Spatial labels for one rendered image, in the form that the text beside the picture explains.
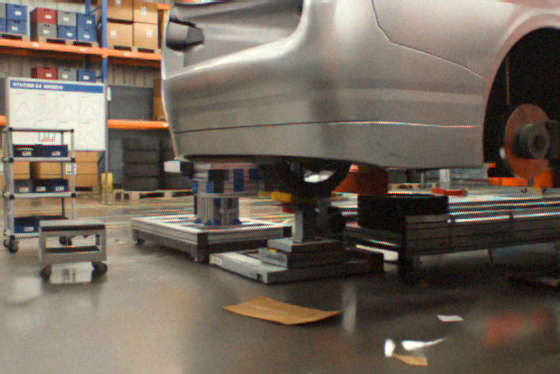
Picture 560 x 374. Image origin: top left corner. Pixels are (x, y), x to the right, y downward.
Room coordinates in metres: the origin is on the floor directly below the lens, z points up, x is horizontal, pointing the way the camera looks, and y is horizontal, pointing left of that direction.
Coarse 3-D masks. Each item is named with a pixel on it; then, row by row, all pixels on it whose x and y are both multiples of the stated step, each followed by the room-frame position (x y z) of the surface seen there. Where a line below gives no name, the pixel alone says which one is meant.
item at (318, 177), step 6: (288, 168) 4.01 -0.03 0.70; (300, 168) 4.28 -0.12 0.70; (336, 168) 4.22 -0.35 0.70; (294, 174) 4.03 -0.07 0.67; (300, 174) 4.28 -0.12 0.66; (312, 174) 4.37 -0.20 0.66; (318, 174) 4.32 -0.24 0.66; (324, 174) 4.27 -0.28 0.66; (330, 174) 4.21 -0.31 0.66; (300, 180) 4.06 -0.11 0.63; (306, 180) 4.30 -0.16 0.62; (312, 180) 4.24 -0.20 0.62; (318, 180) 4.19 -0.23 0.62; (324, 180) 4.15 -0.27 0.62
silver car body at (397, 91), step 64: (256, 0) 3.86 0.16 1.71; (320, 0) 2.23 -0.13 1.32; (384, 0) 2.19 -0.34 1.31; (448, 0) 2.32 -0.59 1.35; (512, 0) 2.50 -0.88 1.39; (192, 64) 3.67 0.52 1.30; (256, 64) 2.48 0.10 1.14; (320, 64) 2.23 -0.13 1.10; (384, 64) 2.19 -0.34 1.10; (448, 64) 2.33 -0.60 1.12; (512, 64) 2.98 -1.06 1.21; (192, 128) 3.14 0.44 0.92; (256, 128) 2.60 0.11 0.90; (320, 128) 2.29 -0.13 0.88; (384, 128) 2.20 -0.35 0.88; (448, 128) 2.33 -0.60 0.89; (512, 128) 2.66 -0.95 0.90
